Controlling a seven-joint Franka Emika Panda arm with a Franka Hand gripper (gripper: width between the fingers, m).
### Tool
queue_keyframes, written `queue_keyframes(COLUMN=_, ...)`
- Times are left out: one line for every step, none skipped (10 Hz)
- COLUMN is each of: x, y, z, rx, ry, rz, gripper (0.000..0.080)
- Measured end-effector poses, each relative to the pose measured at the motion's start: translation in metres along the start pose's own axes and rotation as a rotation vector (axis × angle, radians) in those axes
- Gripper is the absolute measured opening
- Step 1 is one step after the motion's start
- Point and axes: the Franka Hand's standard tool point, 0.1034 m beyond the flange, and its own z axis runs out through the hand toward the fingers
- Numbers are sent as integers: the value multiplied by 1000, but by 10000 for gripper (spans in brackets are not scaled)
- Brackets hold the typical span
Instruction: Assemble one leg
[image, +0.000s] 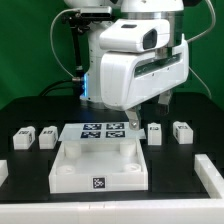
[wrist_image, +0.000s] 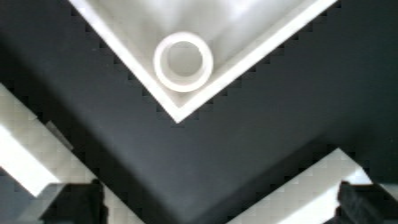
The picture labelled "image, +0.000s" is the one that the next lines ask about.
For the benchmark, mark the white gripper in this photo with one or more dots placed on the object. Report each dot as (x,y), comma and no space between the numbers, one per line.
(127,80)

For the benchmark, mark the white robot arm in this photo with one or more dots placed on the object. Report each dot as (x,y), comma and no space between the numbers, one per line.
(170,10)

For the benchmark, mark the sheet with fiducial markers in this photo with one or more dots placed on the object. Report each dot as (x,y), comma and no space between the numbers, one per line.
(99,131)

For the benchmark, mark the white square tabletop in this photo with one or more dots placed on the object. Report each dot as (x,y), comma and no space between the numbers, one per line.
(97,165)

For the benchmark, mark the white right obstacle wall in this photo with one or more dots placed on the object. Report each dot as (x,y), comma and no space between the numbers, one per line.
(211,179)

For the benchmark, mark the grey camera on mount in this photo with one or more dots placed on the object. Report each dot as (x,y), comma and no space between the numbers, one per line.
(94,12)

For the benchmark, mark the white left obstacle block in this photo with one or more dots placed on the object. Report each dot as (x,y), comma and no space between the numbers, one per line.
(3,171)

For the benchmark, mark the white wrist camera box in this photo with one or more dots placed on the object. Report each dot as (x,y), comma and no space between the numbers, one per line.
(135,36)

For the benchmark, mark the white front obstacle wall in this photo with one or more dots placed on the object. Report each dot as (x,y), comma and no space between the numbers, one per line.
(192,211)

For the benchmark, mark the white obstacle wall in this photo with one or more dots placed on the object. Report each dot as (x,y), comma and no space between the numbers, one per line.
(211,179)
(192,211)

